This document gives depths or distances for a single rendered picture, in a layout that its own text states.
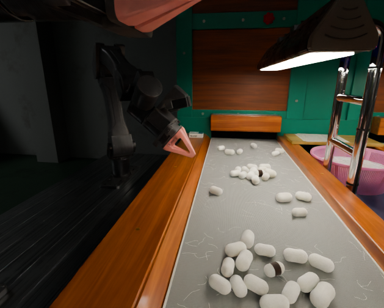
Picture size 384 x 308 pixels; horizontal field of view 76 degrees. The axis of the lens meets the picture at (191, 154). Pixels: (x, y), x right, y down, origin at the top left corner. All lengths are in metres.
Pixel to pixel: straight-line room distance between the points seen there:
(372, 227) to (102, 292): 0.44
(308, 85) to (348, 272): 0.88
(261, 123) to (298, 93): 0.20
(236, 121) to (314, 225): 0.66
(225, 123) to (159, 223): 0.72
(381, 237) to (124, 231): 0.41
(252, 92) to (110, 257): 0.94
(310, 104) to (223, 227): 0.84
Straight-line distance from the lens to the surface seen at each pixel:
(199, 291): 0.37
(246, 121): 1.10
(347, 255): 0.49
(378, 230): 0.53
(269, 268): 0.39
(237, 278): 0.36
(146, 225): 0.45
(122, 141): 0.85
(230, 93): 1.15
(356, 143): 0.67
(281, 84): 1.18
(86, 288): 0.36
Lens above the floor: 1.00
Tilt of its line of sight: 17 degrees down
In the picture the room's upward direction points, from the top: straight up
